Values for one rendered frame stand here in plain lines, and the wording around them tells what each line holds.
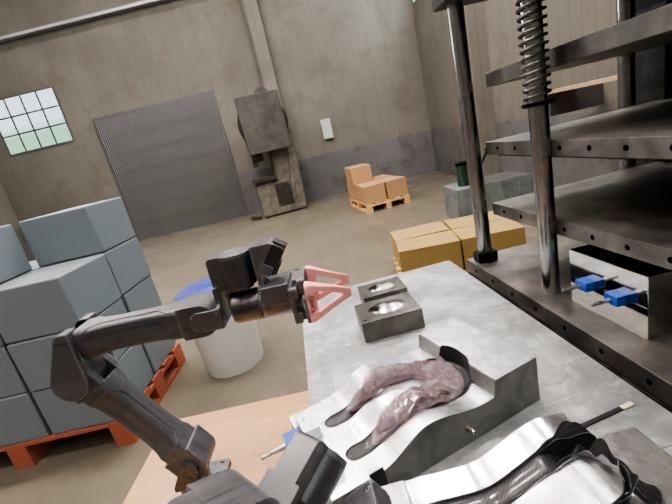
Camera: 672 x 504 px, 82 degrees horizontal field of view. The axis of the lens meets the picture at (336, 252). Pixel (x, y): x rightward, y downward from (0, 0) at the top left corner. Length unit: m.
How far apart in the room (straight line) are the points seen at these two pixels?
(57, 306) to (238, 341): 1.09
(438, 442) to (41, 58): 12.26
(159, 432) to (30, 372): 2.01
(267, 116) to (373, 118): 2.94
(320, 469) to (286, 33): 10.51
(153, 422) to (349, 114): 9.94
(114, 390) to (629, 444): 0.88
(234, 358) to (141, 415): 2.11
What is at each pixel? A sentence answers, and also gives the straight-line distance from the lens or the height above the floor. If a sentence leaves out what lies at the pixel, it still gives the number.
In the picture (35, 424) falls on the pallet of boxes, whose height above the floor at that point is 0.27.
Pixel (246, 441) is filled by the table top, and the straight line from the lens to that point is 1.06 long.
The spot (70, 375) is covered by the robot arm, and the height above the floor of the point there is 1.16.
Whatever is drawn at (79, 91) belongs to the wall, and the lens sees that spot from 12.05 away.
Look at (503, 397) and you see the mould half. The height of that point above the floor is 0.86.
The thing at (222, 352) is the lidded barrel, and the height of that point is 0.21.
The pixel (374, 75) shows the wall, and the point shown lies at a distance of 10.63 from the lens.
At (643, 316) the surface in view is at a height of 0.85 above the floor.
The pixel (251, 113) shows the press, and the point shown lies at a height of 2.33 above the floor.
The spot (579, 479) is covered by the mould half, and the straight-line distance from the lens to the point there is 0.69.
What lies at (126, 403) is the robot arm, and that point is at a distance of 0.83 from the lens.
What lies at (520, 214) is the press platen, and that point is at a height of 1.02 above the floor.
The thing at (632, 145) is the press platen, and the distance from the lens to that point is 1.14.
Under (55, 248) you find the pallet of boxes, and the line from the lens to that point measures 2.99.
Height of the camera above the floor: 1.44
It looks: 16 degrees down
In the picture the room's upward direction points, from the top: 13 degrees counter-clockwise
